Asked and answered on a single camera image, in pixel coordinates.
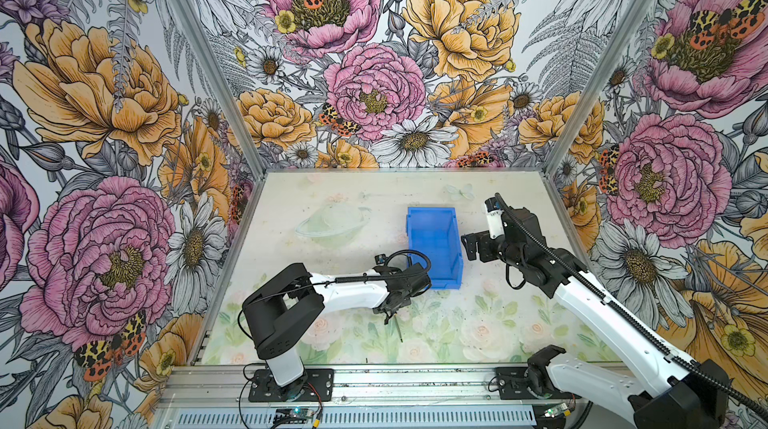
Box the black yellow screwdriver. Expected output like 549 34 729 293
391 314 404 343

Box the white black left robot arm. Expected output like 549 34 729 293
241 263 432 393

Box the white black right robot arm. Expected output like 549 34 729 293
461 195 730 428

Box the blue plastic bin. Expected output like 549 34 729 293
406 207 464 290

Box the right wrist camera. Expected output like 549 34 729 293
485 197 504 239

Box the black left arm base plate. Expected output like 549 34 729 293
248 368 335 403

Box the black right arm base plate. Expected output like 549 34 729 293
494 366 538 400

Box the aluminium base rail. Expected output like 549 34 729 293
152 363 628 428

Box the aluminium corner post left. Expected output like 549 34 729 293
168 0 267 182

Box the aluminium corner post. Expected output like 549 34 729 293
542 0 656 177
168 0 267 182

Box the aluminium corner post right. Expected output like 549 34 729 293
542 0 656 177

